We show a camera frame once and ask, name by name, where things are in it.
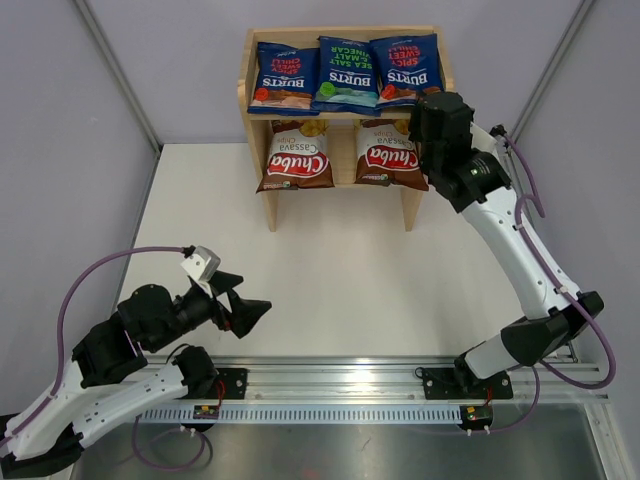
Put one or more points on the wooden two-tier shelf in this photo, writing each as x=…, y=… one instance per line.
x=341, y=132

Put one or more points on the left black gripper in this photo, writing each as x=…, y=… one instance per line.
x=245, y=313

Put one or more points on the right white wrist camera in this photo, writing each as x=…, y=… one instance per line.
x=483, y=141

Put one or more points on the blue Burts sea salt bag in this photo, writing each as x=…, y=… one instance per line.
x=347, y=80

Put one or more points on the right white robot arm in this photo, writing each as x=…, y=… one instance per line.
x=555, y=309

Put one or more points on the white slotted cable duct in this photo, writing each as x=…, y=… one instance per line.
x=201, y=414

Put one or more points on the blue Burts spicy chilli bag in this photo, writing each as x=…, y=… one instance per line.
x=408, y=66

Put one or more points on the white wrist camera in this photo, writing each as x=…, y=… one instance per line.
x=200, y=263
x=483, y=141

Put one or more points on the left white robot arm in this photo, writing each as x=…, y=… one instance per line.
x=89, y=400

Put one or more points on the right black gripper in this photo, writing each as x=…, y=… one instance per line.
x=416, y=120

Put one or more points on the aluminium mounting rail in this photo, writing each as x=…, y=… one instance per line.
x=378, y=380

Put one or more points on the Chuba cassava chips bag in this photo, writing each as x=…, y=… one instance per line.
x=386, y=156
x=298, y=157

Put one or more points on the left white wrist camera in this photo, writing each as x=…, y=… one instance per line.
x=200, y=263

